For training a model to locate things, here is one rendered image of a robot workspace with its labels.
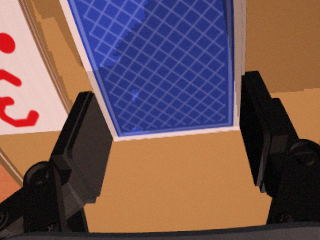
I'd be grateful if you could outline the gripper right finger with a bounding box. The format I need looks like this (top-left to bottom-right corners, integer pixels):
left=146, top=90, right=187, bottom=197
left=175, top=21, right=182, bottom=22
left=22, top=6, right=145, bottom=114
left=239, top=71, right=320, bottom=225

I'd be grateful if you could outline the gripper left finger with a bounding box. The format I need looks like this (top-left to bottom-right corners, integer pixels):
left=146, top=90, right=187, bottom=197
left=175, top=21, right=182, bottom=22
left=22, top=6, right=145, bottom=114
left=0, top=91, right=113, bottom=240

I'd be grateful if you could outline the tan card cloth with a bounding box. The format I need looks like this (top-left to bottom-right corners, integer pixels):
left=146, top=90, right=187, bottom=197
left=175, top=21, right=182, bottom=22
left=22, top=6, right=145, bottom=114
left=0, top=0, right=320, bottom=233
left=0, top=148, right=24, bottom=188

